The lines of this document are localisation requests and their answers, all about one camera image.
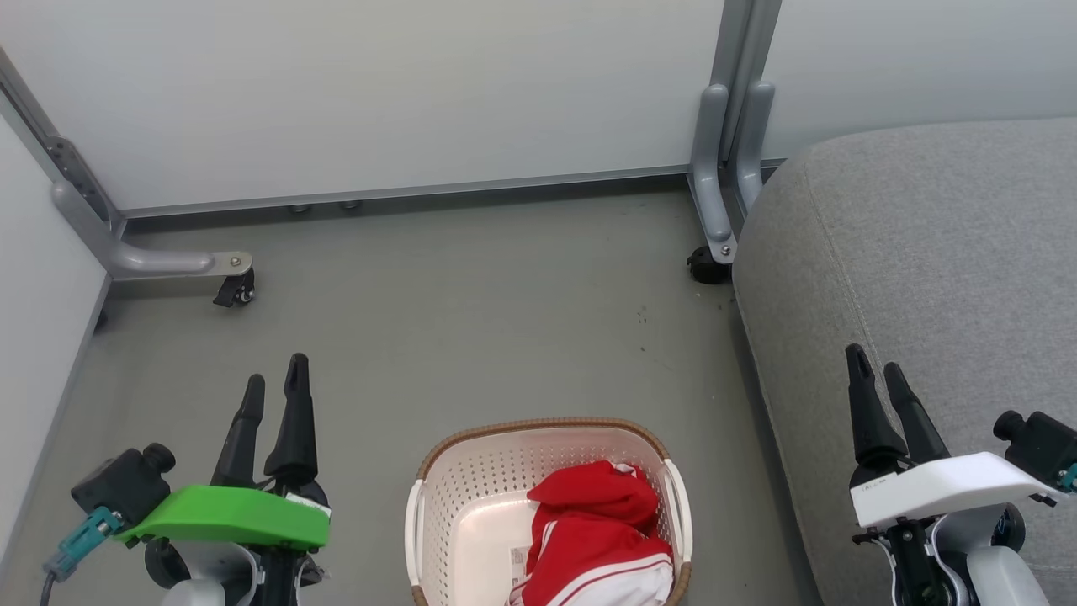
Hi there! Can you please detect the red white striped shirt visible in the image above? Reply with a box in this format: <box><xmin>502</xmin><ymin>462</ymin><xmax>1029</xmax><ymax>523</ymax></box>
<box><xmin>507</xmin><ymin>515</ymin><xmax>676</xmax><ymax>606</ymax></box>

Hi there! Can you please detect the teal left camera connector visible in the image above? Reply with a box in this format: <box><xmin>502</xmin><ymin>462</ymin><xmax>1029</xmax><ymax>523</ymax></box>
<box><xmin>44</xmin><ymin>507</ymin><xmax>125</xmax><ymax>582</ymax></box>

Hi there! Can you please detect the grey fabric sofa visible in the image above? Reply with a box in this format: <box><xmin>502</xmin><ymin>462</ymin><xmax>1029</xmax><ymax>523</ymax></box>
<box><xmin>732</xmin><ymin>116</ymin><xmax>1077</xmax><ymax>606</ymax></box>

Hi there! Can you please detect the grey partition bottom rail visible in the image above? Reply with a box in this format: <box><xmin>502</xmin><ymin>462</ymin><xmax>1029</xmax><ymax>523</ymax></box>
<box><xmin>120</xmin><ymin>164</ymin><xmax>692</xmax><ymax>221</ymax></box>

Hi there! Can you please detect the black caster wheel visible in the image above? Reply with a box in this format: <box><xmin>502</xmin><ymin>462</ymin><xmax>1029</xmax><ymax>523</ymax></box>
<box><xmin>212</xmin><ymin>268</ymin><xmax>257</xmax><ymax>309</ymax></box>
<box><xmin>687</xmin><ymin>245</ymin><xmax>734</xmax><ymax>285</ymax></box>

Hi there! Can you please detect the grey partition leg with bracket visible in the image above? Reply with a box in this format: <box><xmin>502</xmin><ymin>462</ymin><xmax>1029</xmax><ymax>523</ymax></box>
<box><xmin>0</xmin><ymin>46</ymin><xmax>253</xmax><ymax>283</ymax></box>

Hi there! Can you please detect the white perforated laundry basket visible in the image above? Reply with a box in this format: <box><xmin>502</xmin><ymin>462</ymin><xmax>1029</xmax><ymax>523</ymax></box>
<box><xmin>405</xmin><ymin>417</ymin><xmax>693</xmax><ymax>606</ymax></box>

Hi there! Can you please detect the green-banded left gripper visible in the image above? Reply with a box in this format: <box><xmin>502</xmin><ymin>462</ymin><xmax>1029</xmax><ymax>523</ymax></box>
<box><xmin>116</xmin><ymin>353</ymin><xmax>332</xmax><ymax>554</ymax></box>

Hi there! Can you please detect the grey partition leg centre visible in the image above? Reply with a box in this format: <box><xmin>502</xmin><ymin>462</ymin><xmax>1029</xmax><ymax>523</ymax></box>
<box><xmin>688</xmin><ymin>0</ymin><xmax>783</xmax><ymax>265</ymax></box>

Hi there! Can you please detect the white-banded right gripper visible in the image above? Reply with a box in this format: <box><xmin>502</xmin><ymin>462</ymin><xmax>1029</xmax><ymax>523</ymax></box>
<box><xmin>845</xmin><ymin>343</ymin><xmax>1066</xmax><ymax>530</ymax></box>

